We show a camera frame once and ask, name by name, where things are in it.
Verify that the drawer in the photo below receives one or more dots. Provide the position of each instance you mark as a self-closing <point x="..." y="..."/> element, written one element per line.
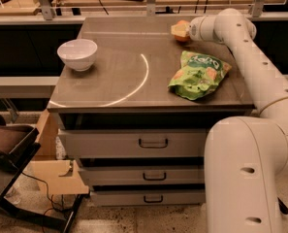
<point x="147" y="197"/>
<point x="133" y="143"/>
<point x="137" y="175"/>

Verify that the orange fruit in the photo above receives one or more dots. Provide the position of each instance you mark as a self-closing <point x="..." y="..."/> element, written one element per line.
<point x="181" y="28"/>

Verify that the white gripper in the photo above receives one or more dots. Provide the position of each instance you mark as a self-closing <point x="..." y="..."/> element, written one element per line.
<point x="197" y="30"/>

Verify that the green chip bag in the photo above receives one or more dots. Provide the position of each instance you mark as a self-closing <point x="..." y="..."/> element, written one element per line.
<point x="199" y="75"/>

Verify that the top drawer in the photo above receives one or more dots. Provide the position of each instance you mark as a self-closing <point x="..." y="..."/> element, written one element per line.
<point x="133" y="143"/>

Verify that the middle drawer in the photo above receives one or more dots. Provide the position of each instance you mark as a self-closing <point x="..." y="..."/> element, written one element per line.
<point x="137" y="175"/>

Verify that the white bowl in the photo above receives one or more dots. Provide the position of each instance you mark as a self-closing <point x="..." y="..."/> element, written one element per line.
<point x="79" y="54"/>

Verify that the cardboard piece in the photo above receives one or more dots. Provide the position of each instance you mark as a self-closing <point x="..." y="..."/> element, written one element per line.
<point x="58" y="177"/>

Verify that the metal railing frame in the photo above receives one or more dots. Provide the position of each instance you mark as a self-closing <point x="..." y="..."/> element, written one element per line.
<point x="16" y="12"/>

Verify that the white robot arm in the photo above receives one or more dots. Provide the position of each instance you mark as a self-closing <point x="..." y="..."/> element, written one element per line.
<point x="243" y="154"/>

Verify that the grey drawer cabinet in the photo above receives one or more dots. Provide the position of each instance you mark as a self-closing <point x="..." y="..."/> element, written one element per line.
<point x="127" y="89"/>

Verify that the bottom drawer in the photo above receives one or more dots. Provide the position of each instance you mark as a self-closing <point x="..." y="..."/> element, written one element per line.
<point x="147" y="197"/>

